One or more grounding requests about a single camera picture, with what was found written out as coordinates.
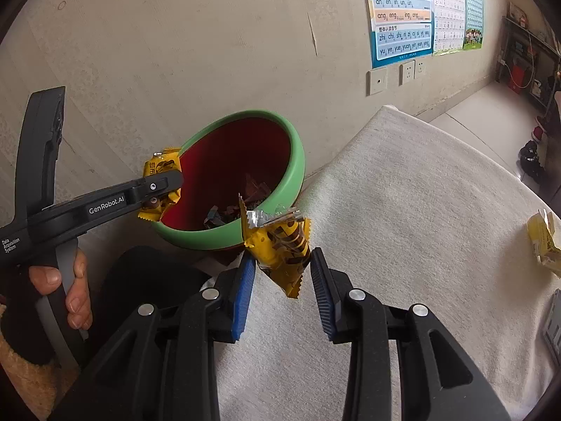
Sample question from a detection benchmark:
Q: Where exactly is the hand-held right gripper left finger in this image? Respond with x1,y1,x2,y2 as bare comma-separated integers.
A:
48,254,257,421

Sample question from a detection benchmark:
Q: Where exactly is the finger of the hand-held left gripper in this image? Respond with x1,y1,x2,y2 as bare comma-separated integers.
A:
129,170,184,206

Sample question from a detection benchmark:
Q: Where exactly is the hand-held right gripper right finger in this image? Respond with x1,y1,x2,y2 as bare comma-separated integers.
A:
310,248,511,421

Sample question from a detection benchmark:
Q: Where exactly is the small yellow brown wrapper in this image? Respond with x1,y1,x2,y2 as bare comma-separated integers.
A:
138,148,184,222

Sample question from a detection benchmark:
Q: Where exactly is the yellow striped snack wrapper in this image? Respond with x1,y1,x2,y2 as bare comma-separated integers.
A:
238,193,313,300

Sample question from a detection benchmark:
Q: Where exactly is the brown barcode wrapper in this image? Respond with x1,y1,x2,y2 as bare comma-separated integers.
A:
204,173,272,231

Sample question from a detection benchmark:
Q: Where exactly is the green red bowl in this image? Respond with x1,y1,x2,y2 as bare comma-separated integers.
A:
151,111,306,252

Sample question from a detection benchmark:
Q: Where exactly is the person's left forearm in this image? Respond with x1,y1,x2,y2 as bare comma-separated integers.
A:
0,263,86,421

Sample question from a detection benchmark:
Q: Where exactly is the person's left hand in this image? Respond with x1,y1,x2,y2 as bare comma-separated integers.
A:
28,248,94,330

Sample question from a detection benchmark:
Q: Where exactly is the white table cloth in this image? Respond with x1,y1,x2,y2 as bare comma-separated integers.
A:
210,105,561,421

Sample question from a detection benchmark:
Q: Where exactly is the yellow crumpled packet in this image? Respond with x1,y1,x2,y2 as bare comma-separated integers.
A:
526,209,561,278

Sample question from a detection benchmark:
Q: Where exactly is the grey flat object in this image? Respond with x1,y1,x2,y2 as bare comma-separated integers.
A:
542,288,561,360

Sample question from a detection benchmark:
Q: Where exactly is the black shoe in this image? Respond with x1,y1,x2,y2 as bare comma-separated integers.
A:
518,140,545,183

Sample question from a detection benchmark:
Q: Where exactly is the dark metal shelf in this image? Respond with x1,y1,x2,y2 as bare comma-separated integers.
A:
495,2,561,112

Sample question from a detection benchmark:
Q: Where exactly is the blank white wall plate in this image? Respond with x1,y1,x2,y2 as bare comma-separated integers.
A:
367,68,388,96

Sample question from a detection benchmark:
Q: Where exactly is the blue letter wall poster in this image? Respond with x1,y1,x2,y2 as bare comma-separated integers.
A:
359,0,435,70

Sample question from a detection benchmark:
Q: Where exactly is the white chart wall poster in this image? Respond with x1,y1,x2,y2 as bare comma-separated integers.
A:
430,0,466,57

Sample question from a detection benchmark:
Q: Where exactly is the white cable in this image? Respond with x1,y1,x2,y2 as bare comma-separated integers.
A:
503,31,534,89

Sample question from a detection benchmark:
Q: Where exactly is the green chart wall poster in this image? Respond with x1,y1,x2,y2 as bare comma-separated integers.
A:
462,0,484,51

